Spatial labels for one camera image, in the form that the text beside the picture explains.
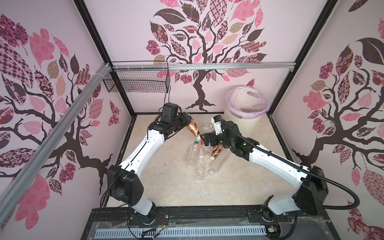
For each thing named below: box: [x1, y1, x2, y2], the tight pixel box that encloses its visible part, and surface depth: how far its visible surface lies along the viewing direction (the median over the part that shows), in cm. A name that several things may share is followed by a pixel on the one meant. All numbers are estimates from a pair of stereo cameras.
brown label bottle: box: [186, 118, 201, 137], surface depth 80 cm
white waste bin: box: [224, 85, 269, 139], surface depth 97 cm
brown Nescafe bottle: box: [209, 144, 224, 161], surface depth 96 cm
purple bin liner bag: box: [225, 85, 269, 120], surface depth 98 cm
